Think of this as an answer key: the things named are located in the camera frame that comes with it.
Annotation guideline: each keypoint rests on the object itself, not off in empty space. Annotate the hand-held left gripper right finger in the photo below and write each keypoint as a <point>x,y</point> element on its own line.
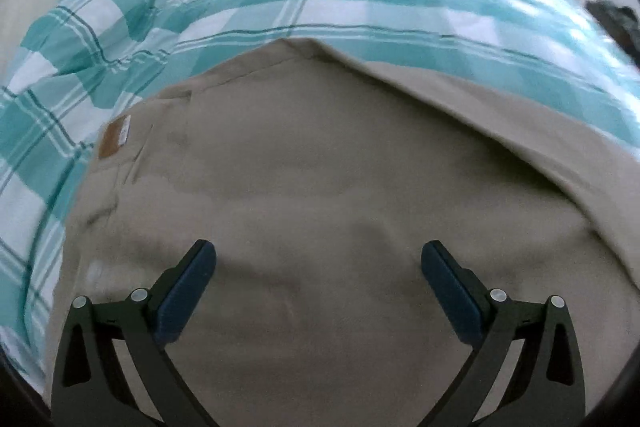
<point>450,292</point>

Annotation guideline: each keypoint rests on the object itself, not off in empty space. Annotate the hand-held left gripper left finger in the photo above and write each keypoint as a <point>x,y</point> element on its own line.
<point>185,292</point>

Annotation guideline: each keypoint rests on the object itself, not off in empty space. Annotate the beige pants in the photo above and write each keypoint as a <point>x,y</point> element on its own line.
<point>320,187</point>

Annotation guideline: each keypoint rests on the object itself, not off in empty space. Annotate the teal plaid blanket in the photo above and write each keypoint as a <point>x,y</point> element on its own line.
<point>300,7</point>

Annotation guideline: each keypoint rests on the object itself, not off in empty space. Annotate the dark wooden dresser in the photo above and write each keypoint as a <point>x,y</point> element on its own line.
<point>617,24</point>

